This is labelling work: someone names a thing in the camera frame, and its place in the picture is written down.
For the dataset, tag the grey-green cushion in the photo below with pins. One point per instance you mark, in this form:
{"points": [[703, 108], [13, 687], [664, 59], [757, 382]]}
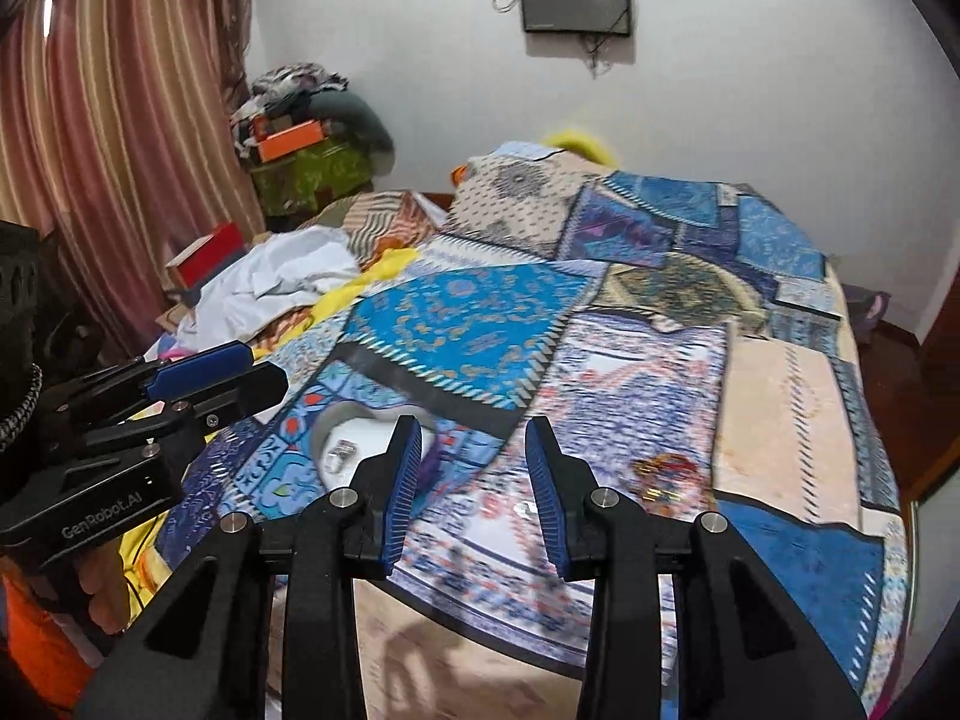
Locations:
{"points": [[364, 120]]}

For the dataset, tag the small silver jewelry piece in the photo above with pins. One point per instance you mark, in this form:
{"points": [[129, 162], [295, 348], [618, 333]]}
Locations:
{"points": [[525, 510]]}

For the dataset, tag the heart-shaped purple tin box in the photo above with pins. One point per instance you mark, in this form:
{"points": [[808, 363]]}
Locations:
{"points": [[375, 431]]}

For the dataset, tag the yellow pillow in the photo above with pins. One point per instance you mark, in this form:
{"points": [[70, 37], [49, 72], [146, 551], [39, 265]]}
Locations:
{"points": [[579, 141]]}

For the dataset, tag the red box with white lid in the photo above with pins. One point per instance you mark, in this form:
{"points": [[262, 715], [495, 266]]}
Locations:
{"points": [[217, 255]]}

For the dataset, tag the person's orange clothing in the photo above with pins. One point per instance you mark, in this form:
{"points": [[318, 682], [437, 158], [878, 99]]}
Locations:
{"points": [[34, 637]]}

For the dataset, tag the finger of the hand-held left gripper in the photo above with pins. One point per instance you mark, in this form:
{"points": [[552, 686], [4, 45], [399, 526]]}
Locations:
{"points": [[240, 397], [199, 371]]}

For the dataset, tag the orange box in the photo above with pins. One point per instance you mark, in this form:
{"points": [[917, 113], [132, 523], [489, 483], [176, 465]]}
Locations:
{"points": [[289, 141]]}

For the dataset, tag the person's left hand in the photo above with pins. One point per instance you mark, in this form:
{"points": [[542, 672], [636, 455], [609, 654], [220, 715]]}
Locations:
{"points": [[105, 581]]}

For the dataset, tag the pile of clothes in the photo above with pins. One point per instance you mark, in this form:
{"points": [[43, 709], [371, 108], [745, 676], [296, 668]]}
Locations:
{"points": [[289, 86]]}

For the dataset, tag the striped brown curtain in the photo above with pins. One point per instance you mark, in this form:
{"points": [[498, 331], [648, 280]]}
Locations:
{"points": [[112, 127]]}

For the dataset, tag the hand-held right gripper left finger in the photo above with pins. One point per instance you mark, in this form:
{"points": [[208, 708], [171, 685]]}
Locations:
{"points": [[397, 499]]}

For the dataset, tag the patchwork printed blanket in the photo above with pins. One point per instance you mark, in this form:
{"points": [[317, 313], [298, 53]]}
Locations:
{"points": [[487, 315]]}

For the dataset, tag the green cloth covered stand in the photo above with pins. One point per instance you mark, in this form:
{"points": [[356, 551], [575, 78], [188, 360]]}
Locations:
{"points": [[307, 180]]}

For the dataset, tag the white cloth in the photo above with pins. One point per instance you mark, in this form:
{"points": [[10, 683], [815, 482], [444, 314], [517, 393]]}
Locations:
{"points": [[277, 270]]}

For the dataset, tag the striped brown cloth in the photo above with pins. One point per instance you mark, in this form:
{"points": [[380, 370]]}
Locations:
{"points": [[390, 225]]}

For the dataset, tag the yellow cloth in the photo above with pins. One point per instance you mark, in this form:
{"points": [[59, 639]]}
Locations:
{"points": [[390, 266]]}

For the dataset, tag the dark purple cushion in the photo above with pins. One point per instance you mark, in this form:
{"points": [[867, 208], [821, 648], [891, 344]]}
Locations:
{"points": [[870, 307]]}

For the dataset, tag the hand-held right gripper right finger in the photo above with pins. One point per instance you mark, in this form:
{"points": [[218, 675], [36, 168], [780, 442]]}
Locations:
{"points": [[545, 510]]}

